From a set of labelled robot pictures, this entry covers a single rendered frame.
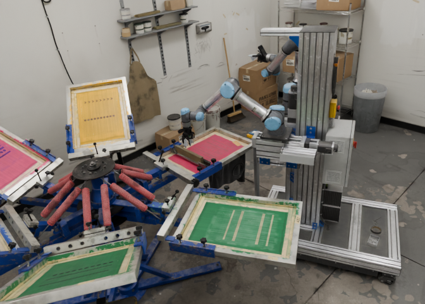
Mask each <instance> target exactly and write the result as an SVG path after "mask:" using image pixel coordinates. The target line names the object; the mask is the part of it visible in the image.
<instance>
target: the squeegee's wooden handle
mask: <svg viewBox="0 0 425 304"><path fill-rule="evenodd" d="M175 148H176V151H177V153H179V154H181V155H184V156H185V157H188V158H189V159H191V160H193V161H195V162H197V163H198V161H199V162H201V163H204V160H203V157H202V156H200V155H198V154H196V153H193V152H191V151H189V150H187V149H185V148H183V147H181V146H179V145H175Z"/></svg>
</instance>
